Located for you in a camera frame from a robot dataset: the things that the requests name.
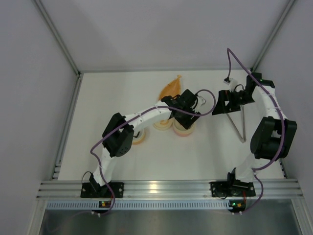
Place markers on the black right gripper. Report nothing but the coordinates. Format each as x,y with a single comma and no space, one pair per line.
225,105

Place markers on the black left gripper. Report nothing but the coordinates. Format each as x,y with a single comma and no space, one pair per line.
187,120

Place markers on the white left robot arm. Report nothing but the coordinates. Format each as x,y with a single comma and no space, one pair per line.
118,136

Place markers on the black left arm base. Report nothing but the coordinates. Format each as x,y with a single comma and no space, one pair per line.
90,190

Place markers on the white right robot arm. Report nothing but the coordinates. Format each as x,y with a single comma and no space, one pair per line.
272,138

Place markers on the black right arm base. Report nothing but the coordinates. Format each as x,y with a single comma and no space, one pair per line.
225,189

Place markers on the cream lid orange smiley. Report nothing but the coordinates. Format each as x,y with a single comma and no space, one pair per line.
163,125

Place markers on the orange boat-shaped dish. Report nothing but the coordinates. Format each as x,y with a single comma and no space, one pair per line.
171,89

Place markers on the cream bowl orange base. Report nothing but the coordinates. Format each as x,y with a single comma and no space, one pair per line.
139,137

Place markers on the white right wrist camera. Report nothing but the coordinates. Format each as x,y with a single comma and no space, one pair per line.
232,83

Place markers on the grey slotted cable duct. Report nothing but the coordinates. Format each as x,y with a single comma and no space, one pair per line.
142,205

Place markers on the aluminium mounting rail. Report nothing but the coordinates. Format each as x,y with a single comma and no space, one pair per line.
167,190

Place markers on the right aluminium frame post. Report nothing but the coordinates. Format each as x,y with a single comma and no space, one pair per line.
273,33

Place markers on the aluminium frame post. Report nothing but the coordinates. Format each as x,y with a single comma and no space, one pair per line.
56,35
273,33

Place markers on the left aluminium frame post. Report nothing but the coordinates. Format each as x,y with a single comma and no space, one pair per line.
56,35

